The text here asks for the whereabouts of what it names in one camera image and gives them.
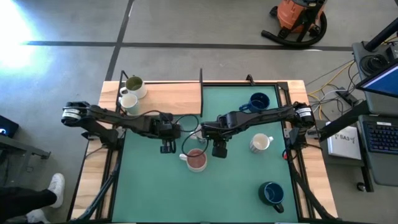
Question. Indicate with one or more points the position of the black clamp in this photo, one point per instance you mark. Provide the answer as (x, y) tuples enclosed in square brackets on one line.
[(250, 80)]

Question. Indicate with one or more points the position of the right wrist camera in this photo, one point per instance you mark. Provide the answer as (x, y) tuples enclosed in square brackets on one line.
[(219, 152)]

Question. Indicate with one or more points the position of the black monitor pole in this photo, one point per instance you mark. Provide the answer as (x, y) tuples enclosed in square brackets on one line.
[(381, 37)]

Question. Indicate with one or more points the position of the white box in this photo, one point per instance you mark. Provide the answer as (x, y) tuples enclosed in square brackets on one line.
[(343, 141)]

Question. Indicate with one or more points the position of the orange shop vacuum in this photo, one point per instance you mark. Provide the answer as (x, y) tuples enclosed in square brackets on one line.
[(289, 14)]

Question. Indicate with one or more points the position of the dark teal mug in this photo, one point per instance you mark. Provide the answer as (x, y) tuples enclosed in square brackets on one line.
[(271, 193)]

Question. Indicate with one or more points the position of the black metal table frame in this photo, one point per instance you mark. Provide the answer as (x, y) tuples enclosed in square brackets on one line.
[(283, 85)]

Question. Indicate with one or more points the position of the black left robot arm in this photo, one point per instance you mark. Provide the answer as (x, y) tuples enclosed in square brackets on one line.
[(124, 119)]

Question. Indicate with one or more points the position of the grey metal stand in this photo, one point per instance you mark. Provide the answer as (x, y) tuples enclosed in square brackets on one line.
[(28, 151)]

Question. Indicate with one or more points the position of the black device with light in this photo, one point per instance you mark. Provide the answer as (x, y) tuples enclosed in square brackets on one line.
[(7, 126)]

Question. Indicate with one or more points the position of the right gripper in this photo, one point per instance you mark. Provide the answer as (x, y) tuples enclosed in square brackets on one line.
[(223, 130)]

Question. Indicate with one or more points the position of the plain white mug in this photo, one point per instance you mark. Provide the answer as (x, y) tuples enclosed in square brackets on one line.
[(129, 102), (259, 143)]

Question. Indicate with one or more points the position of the grey equipment cart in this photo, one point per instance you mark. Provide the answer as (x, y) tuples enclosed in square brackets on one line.
[(385, 169)]

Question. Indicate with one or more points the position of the person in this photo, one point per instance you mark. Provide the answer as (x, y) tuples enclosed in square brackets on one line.
[(18, 200)]

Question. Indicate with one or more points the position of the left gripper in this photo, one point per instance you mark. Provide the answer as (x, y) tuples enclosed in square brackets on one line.
[(164, 127)]

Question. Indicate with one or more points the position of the black keyboard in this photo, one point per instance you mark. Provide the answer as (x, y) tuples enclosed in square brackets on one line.
[(384, 137)]

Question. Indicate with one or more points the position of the green table mat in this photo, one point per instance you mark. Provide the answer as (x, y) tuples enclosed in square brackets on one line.
[(186, 186)]

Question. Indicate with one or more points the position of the black caster wheel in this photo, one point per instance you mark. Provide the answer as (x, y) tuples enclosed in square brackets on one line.
[(360, 186)]

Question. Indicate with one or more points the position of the small red tag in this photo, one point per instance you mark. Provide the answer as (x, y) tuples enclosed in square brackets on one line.
[(284, 155)]

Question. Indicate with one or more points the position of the pink mug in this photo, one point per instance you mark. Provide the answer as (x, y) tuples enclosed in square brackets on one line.
[(196, 161)]

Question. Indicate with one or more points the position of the navy mug tan base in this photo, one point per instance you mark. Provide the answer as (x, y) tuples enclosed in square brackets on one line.
[(258, 101)]

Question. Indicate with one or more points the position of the black power strip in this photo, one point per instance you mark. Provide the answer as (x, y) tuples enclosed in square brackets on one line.
[(348, 97)]

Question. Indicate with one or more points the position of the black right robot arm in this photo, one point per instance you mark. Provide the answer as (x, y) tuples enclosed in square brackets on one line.
[(264, 116)]

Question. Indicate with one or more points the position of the white mug green inside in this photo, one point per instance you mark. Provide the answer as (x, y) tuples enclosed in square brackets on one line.
[(134, 83)]

